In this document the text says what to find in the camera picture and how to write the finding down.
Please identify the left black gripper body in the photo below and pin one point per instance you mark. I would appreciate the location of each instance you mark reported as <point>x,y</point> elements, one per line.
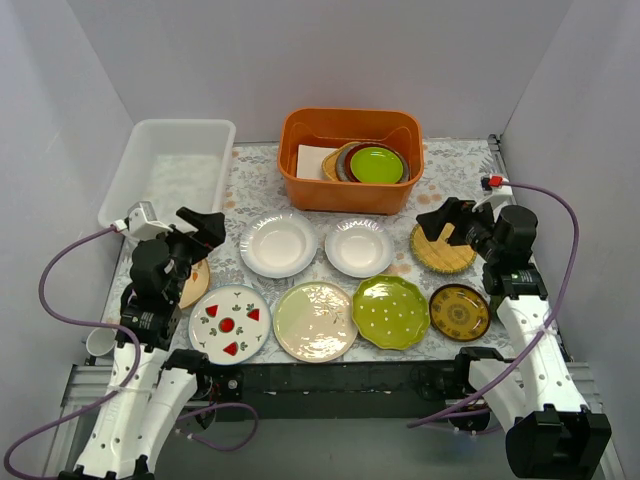
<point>189,237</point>

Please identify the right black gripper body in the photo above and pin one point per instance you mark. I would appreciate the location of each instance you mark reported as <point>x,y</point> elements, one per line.
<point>460,222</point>

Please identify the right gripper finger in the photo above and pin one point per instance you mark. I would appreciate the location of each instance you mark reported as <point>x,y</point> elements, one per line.
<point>446,212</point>
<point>433,230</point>

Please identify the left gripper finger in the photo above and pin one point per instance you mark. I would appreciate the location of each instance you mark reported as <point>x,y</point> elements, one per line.
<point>212,231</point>
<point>189,220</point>

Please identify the green polka dot plate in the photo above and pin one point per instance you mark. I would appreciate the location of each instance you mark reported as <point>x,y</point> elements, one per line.
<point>390,312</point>

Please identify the pale green cream plate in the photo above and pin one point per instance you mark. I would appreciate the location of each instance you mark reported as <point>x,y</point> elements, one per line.
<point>313,322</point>

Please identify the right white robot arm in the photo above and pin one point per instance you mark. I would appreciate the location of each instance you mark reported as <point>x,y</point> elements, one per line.
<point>551,432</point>

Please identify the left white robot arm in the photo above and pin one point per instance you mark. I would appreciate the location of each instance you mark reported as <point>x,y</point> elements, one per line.
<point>149,384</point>

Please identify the white plastic bin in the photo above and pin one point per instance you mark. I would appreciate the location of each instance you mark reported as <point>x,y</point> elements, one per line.
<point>172,163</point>

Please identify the orange plastic bin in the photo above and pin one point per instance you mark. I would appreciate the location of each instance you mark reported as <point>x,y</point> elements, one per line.
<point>335,127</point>

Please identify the round woven bamboo mat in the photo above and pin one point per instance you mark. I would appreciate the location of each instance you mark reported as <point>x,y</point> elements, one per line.
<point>439,256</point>

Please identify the tan bird pattern plate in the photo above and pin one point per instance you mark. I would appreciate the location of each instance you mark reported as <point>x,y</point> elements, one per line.
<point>196,285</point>

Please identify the large white paper plate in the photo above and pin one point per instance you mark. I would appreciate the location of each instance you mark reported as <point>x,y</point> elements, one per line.
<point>278,244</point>

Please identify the small white paper plate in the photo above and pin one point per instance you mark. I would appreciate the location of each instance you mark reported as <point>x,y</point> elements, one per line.
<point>359,247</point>

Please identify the lime green round plate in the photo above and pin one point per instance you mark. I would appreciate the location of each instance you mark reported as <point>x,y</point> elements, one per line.
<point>376,165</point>

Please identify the yellow brown ornate plate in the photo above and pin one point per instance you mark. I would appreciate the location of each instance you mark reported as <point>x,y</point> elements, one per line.
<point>459,313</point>

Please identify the white watermelon pattern plate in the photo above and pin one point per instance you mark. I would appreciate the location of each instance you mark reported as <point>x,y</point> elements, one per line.
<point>230,324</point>

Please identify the floral pattern table mat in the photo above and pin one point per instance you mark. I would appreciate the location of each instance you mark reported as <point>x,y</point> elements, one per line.
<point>255,186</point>

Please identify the dark red plate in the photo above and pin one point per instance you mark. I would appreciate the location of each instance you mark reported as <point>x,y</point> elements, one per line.
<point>360,145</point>

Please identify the grey speckled plate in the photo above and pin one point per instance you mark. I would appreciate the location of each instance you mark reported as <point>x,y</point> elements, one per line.
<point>340,167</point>

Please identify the white paper sheet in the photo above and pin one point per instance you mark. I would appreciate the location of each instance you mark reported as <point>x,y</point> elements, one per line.
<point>310,160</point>

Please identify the small woven bamboo tray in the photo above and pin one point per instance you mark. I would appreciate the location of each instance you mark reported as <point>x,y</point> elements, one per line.
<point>328,166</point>

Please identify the white ceramic cup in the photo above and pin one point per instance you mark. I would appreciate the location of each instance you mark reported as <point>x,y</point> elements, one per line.
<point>100,342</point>

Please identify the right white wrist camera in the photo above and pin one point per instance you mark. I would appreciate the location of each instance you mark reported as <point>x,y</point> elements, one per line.
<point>496,192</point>

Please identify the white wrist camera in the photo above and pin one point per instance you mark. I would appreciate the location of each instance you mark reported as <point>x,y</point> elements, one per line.
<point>496,192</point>
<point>141,223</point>

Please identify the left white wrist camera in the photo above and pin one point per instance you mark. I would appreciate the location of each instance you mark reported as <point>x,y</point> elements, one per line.
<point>141,223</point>

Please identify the black aluminium base frame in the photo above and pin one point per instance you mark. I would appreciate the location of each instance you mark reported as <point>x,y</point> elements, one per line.
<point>405,389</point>

